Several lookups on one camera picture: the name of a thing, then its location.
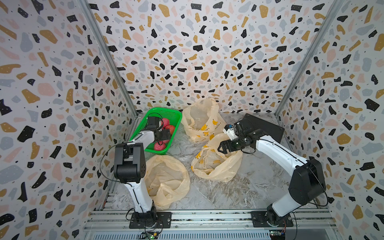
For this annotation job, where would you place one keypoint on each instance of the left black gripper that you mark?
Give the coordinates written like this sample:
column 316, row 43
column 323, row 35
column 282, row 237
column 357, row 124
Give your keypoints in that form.
column 164, row 135

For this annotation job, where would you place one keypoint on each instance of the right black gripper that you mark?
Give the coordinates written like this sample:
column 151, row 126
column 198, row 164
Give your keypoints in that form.
column 228, row 143

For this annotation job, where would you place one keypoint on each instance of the red apple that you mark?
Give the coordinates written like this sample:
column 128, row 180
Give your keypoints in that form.
column 165, row 122
column 160, row 146
column 171, row 128

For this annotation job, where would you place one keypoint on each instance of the beige plastic bag with apples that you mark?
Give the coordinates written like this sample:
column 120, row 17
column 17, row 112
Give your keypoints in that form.
column 167, row 180

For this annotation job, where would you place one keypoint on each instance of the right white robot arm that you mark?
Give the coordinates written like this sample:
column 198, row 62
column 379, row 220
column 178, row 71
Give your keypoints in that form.
column 307, row 179

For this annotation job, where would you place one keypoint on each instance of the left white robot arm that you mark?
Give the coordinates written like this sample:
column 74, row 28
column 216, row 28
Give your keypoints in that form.
column 130, row 169

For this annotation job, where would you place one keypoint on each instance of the green plastic mesh basket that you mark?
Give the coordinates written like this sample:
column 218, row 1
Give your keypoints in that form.
column 174, row 117

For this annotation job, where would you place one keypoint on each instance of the black flat box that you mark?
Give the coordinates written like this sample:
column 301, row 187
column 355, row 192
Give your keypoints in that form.
column 252, row 123

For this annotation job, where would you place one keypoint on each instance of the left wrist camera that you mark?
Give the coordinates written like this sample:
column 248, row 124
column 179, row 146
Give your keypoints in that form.
column 154, row 123

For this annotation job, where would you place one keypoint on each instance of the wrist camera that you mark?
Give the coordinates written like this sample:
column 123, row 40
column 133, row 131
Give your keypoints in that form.
column 229, row 130
column 154, row 123

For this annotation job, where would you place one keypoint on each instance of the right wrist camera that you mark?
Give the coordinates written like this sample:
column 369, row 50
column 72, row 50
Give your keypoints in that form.
column 229, row 130

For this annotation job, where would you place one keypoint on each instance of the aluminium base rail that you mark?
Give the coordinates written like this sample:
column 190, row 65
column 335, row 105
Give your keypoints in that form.
column 304, row 224

